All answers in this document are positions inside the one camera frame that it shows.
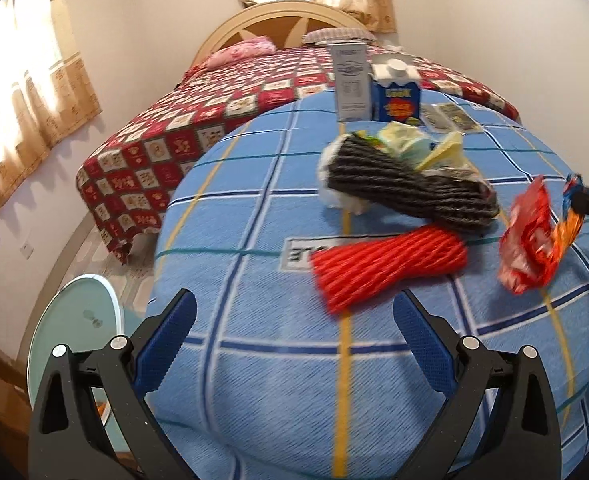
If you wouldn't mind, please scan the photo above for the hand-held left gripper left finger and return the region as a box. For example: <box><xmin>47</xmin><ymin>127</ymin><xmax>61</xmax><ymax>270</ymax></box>
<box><xmin>27</xmin><ymin>289</ymin><xmax>198</xmax><ymax>480</ymax></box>

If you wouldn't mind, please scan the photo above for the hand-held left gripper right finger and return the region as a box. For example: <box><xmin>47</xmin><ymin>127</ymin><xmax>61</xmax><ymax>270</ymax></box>
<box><xmin>393</xmin><ymin>290</ymin><xmax>563</xmax><ymax>480</ymax></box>

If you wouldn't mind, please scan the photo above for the orange red snack wrapper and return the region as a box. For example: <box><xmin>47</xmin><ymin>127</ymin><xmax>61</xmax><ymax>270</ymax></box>
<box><xmin>497</xmin><ymin>174</ymin><xmax>586</xmax><ymax>295</ymax></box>

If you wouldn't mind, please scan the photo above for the red foam net sleeve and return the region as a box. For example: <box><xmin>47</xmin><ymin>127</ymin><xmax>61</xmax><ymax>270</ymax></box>
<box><xmin>311</xmin><ymin>225</ymin><xmax>469</xmax><ymax>315</ymax></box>

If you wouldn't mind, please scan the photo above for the light teal plastic bin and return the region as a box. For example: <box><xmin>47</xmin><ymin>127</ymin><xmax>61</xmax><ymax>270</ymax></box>
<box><xmin>26</xmin><ymin>274</ymin><xmax>148</xmax><ymax>456</ymax></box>

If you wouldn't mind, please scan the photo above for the blue plaid tablecloth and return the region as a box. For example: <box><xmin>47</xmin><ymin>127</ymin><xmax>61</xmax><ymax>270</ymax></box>
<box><xmin>144</xmin><ymin>91</ymin><xmax>589</xmax><ymax>480</ymax></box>

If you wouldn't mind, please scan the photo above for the black foam net sleeve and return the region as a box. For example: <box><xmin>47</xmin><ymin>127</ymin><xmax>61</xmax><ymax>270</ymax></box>
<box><xmin>327</xmin><ymin>131</ymin><xmax>501</xmax><ymax>235</ymax></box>

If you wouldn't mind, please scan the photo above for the flat clear packet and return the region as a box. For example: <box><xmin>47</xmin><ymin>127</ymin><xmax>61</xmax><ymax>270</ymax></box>
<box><xmin>421</xmin><ymin>103</ymin><xmax>481</xmax><ymax>134</ymax></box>

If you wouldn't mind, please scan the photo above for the clear plastic bag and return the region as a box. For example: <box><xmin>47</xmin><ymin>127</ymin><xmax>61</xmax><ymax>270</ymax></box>
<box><xmin>317</xmin><ymin>127</ymin><xmax>465</xmax><ymax>213</ymax></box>

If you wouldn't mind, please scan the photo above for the pale green wrapper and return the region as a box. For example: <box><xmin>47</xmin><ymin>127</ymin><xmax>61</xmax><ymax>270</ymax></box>
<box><xmin>375</xmin><ymin>124</ymin><xmax>433</xmax><ymax>166</ymax></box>

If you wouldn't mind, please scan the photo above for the bed with red quilt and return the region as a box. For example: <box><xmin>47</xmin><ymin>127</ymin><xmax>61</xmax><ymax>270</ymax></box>
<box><xmin>76</xmin><ymin>42</ymin><xmax>521</xmax><ymax>266</ymax></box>

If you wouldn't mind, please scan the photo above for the blue milk carton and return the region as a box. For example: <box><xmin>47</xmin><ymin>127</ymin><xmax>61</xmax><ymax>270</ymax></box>
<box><xmin>369</xmin><ymin>59</ymin><xmax>422</xmax><ymax>126</ymax></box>

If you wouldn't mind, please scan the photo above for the tall white carton box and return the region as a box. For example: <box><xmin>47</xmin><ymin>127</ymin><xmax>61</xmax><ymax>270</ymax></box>
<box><xmin>332</xmin><ymin>44</ymin><xmax>369</xmax><ymax>122</ymax></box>

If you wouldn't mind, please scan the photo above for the wide beige patterned curtain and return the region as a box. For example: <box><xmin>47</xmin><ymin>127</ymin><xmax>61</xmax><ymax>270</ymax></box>
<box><xmin>0</xmin><ymin>0</ymin><xmax>102</xmax><ymax>241</ymax></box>

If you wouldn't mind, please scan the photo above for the pink pillow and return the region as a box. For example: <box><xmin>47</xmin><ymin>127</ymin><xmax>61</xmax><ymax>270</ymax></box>
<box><xmin>203</xmin><ymin>36</ymin><xmax>278</xmax><ymax>70</ymax></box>

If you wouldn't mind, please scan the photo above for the striped pillow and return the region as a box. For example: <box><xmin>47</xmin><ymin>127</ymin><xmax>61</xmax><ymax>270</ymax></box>
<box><xmin>302</xmin><ymin>27</ymin><xmax>378</xmax><ymax>46</ymax></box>

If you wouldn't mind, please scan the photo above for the cream wooden headboard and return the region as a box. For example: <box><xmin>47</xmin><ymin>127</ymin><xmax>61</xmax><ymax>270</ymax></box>
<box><xmin>189</xmin><ymin>1</ymin><xmax>370</xmax><ymax>68</ymax></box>

